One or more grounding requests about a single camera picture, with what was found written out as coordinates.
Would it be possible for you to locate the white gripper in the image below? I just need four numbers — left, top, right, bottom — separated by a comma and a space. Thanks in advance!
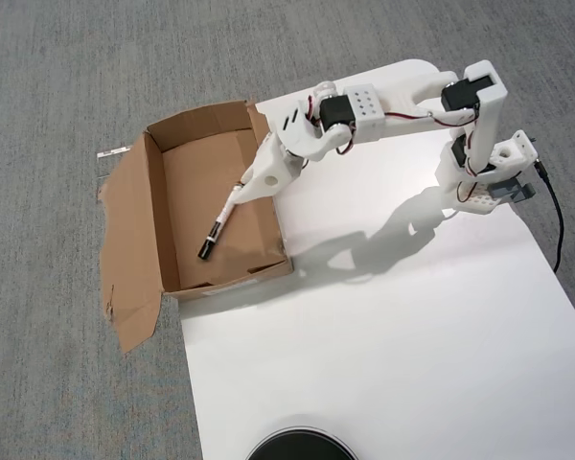
229, 134, 304, 208

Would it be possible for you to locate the white marker pen black cap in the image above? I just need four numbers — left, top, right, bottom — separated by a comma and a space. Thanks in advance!
197, 183, 245, 262

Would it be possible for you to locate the open brown cardboard box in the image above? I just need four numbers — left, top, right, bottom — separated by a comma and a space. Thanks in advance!
97, 98, 295, 356

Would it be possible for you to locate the grey table clamp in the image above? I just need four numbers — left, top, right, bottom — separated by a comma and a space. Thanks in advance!
489, 178, 539, 205

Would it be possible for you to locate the black round disc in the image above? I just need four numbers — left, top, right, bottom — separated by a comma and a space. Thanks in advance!
244, 413, 361, 460

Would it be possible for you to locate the black power cable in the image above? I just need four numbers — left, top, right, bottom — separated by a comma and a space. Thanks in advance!
530, 135, 566, 275

